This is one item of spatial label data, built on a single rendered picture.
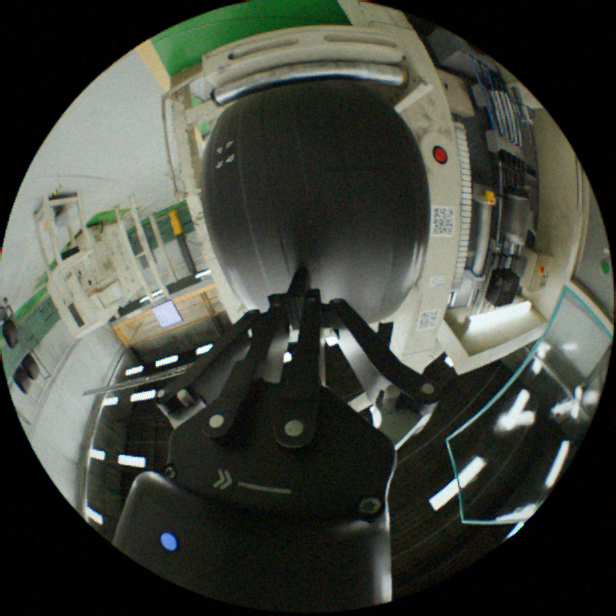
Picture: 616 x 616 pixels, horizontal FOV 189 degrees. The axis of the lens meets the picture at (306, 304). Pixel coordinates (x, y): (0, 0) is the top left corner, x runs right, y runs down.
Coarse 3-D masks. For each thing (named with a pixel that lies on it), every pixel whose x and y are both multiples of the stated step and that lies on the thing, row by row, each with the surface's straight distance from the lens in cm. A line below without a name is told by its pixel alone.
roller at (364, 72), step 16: (304, 64) 41; (320, 64) 40; (336, 64) 41; (352, 64) 41; (368, 64) 43; (240, 80) 41; (256, 80) 40; (272, 80) 39; (288, 80) 40; (304, 80) 40; (320, 80) 41; (352, 80) 42; (368, 80) 42; (384, 80) 43; (400, 80) 44; (224, 96) 41; (240, 96) 41
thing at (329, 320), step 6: (312, 294) 16; (318, 294) 16; (324, 306) 14; (324, 312) 13; (330, 312) 13; (324, 318) 13; (330, 318) 13; (324, 324) 14; (330, 324) 13; (336, 324) 13
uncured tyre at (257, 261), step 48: (288, 96) 28; (336, 96) 27; (240, 144) 22; (288, 144) 21; (336, 144) 20; (384, 144) 22; (240, 192) 20; (288, 192) 19; (336, 192) 19; (384, 192) 20; (240, 240) 20; (288, 240) 19; (336, 240) 19; (384, 240) 20; (240, 288) 25; (336, 288) 22; (384, 288) 24
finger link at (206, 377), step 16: (240, 320) 14; (256, 320) 14; (224, 336) 12; (240, 336) 12; (208, 352) 11; (224, 352) 11; (240, 352) 12; (192, 368) 11; (208, 368) 10; (224, 368) 11; (176, 384) 11; (192, 384) 10; (208, 384) 11; (160, 400) 10; (176, 400) 10; (208, 400) 11
